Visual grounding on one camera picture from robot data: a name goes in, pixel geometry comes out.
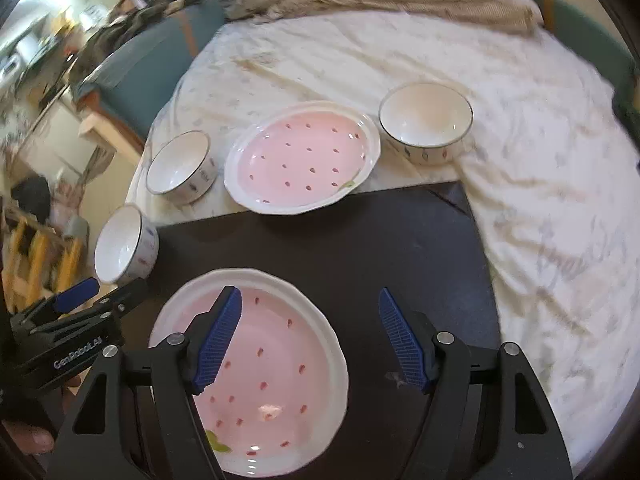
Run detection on teal orange-striped cushion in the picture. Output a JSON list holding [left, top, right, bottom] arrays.
[[520, 0, 640, 126], [70, 0, 226, 141]]

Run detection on dark brown board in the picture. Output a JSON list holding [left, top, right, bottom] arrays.
[[120, 180, 503, 480]]

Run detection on yellow wooden chair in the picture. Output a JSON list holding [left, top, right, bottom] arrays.
[[0, 205, 86, 311]]

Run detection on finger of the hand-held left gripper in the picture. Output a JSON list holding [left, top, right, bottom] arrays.
[[30, 279, 149, 336], [10, 276, 101, 331]]

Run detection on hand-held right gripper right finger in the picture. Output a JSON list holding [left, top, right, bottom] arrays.
[[378, 287, 573, 480]]

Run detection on grey chair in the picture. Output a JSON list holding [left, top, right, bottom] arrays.
[[64, 215, 90, 241]]

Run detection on light wooden frame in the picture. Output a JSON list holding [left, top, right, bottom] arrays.
[[77, 90, 146, 166]]

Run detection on large white printed bowl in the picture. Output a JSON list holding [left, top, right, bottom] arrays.
[[378, 82, 474, 166]]

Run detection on black cloth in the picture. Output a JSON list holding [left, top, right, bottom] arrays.
[[12, 175, 52, 212]]

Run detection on pink strawberry print plate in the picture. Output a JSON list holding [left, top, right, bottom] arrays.
[[148, 267, 349, 478], [223, 101, 382, 216]]

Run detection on white printed bed sheet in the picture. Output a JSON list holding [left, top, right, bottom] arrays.
[[125, 10, 640, 466]]

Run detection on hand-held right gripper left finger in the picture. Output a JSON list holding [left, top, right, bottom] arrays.
[[47, 285, 243, 480]]

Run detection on small white printed bowl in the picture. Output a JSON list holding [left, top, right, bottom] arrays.
[[94, 204, 160, 285], [145, 130, 219, 206]]

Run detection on pink printed packs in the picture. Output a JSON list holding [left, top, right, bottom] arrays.
[[52, 182, 82, 226]]

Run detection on person's left hand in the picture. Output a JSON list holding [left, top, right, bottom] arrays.
[[0, 419, 56, 457]]

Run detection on camouflage cloth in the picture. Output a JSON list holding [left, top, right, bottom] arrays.
[[67, 0, 173, 86]]

